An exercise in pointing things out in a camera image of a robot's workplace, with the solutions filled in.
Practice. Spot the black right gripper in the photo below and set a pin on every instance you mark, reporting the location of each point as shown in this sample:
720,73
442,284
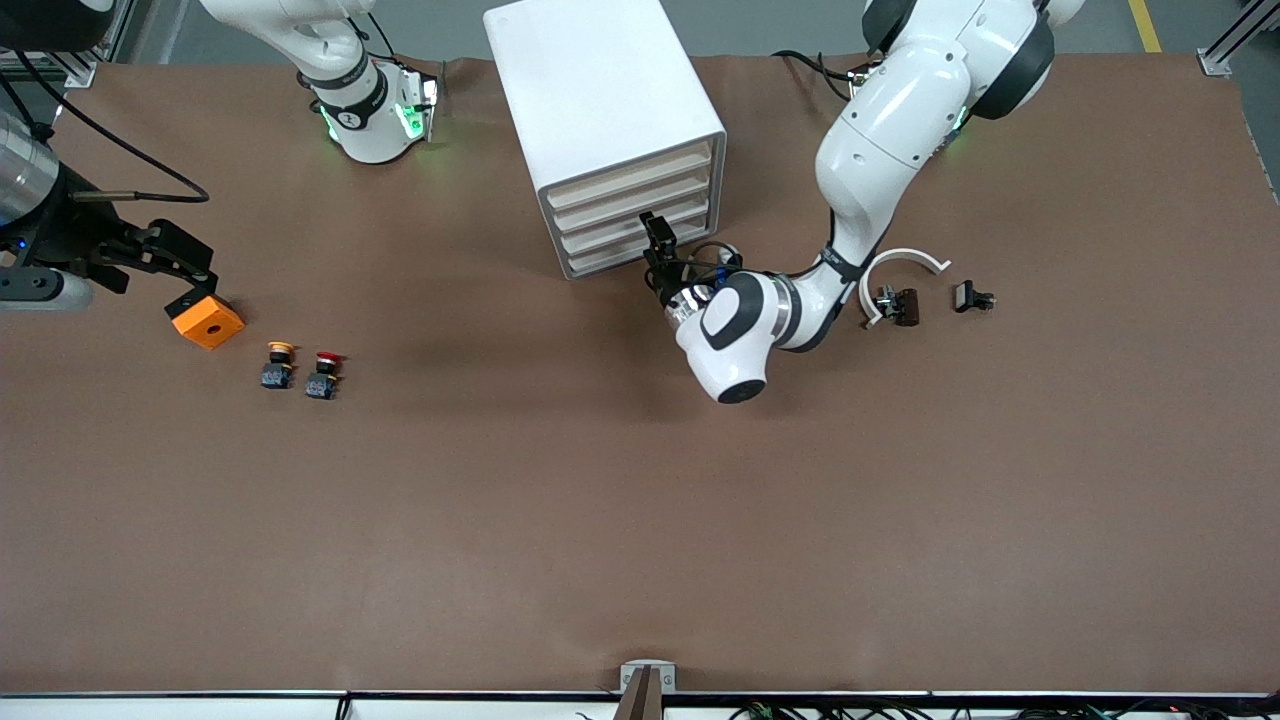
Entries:
72,235

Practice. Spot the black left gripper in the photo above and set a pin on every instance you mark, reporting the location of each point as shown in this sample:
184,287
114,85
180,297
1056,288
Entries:
667,275

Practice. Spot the white plastic tray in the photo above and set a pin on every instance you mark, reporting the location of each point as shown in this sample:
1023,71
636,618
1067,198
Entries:
610,229

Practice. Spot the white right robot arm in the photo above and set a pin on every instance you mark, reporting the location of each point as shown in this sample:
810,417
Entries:
365,125

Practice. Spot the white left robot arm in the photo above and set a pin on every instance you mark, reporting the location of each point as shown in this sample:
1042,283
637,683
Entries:
900,110

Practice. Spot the orange button housing box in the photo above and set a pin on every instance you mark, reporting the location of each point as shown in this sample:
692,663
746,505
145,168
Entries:
212,325

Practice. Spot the white curved plastic part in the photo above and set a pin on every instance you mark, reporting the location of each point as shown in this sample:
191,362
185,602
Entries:
905,255

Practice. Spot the brown electrical component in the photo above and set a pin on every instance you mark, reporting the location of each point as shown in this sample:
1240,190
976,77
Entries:
905,306

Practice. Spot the small black electrical component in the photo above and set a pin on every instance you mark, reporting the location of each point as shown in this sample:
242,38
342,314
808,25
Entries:
968,297

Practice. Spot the yellow push button switch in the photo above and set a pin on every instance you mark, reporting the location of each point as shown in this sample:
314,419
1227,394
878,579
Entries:
279,362

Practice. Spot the red push button switch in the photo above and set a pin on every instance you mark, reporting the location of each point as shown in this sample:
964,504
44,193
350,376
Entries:
322,376

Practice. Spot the aluminium frame profile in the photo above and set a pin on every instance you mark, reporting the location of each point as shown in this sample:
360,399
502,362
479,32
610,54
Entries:
1235,40
90,55

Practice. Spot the white table edge rail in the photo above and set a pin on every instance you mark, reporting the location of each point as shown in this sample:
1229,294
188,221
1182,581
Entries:
200,706

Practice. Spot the silver camera mount bracket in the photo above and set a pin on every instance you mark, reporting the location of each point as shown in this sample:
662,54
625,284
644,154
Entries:
630,672

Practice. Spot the brown camera mount post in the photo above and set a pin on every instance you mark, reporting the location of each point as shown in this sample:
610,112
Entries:
642,700

